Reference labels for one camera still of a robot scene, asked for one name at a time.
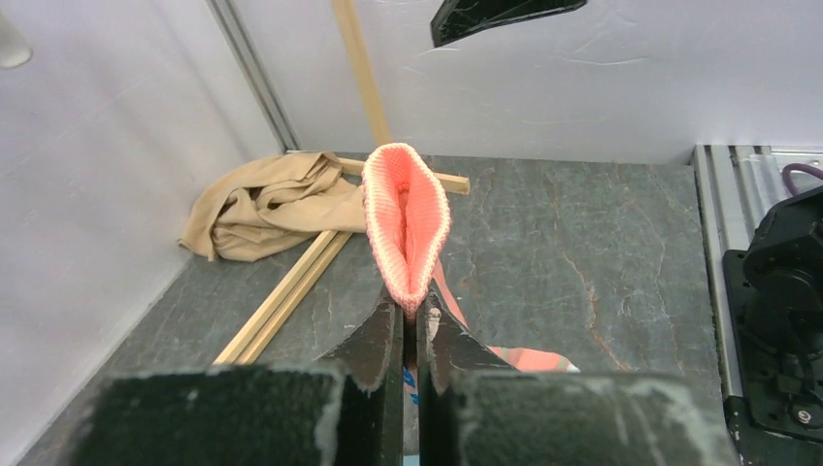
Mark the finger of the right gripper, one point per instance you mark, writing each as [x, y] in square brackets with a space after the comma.
[458, 19]

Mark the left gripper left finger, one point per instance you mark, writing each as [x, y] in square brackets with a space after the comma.
[343, 408]

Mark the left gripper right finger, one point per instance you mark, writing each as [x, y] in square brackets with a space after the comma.
[639, 419]

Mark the pink sock green patches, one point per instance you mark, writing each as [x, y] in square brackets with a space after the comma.
[406, 225]

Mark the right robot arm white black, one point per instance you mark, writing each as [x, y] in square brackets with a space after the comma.
[738, 308]

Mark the beige cloth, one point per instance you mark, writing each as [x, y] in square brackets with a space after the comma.
[273, 204]

